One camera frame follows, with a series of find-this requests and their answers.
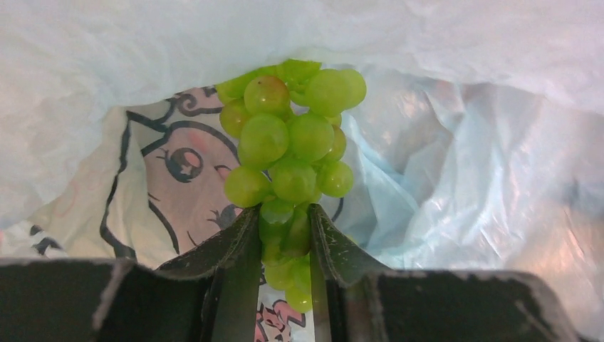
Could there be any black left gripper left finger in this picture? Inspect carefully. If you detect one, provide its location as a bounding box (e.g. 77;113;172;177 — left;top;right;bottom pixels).
1;208;260;341

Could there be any light blue printed plastic bag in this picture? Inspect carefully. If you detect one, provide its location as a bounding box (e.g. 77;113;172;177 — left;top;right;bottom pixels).
1;1;603;341

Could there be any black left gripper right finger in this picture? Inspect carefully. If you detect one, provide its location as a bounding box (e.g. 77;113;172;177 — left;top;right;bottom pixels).
308;204;580;341

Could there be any green fake grape bunch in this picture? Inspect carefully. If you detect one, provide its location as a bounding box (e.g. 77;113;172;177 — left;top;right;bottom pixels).
216;59;367;314

